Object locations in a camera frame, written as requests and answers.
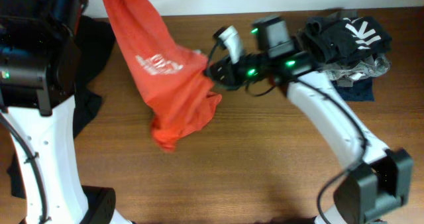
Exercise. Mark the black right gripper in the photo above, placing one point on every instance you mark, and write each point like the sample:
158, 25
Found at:
229, 76

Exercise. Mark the orange t-shirt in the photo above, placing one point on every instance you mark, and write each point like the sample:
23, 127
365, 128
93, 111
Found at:
169, 77

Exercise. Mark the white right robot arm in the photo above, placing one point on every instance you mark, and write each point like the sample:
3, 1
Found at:
374, 179

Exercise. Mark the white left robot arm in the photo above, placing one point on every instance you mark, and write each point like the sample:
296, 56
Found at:
45, 146

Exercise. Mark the navy blue garment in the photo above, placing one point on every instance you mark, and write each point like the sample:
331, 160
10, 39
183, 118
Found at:
360, 90

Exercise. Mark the grey patterned garment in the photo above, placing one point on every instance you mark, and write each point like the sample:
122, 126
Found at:
370, 67

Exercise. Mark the black garment on left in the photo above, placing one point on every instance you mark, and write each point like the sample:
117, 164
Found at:
89, 68

